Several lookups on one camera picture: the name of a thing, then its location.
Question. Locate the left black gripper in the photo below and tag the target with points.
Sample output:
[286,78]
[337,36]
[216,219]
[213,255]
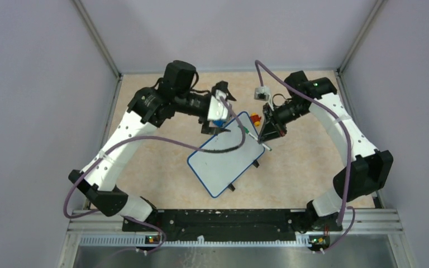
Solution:
[222,85]

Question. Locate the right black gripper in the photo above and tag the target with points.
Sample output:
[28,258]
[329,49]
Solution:
[273,127]

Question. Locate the green-capped whiteboard marker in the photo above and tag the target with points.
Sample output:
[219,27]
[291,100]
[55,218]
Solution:
[257,138]

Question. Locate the blue-framed whiteboard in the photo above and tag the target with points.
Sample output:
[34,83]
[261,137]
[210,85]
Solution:
[216,172]

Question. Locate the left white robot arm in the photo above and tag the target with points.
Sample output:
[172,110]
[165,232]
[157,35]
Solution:
[150,107]

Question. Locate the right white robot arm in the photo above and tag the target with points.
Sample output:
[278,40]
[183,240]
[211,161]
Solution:
[366,168]

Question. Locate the blue toy car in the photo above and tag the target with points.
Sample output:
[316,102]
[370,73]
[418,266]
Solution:
[220,123]

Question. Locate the red yellow toy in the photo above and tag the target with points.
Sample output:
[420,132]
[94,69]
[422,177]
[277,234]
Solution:
[256,119]

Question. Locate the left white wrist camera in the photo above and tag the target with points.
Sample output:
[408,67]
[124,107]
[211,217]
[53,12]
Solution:
[217,111]

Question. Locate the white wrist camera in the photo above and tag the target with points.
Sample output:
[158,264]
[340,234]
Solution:
[217,111]
[262,93]

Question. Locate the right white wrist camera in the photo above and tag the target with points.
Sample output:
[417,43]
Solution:
[262,93]

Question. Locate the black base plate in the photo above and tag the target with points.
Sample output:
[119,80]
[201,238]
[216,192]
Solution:
[284,219]

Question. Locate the aluminium frame rail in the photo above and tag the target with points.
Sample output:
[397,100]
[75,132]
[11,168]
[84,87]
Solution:
[370,238]

